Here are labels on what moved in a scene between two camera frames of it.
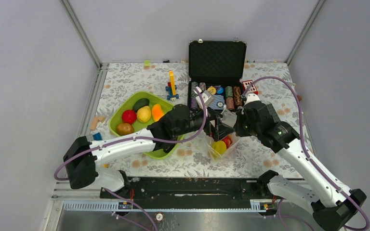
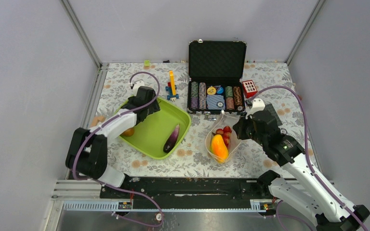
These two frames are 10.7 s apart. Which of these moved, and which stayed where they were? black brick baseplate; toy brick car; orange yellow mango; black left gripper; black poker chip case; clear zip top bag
Moved: orange yellow mango; black left gripper
Stayed: clear zip top bag; toy brick car; black poker chip case; black brick baseplate
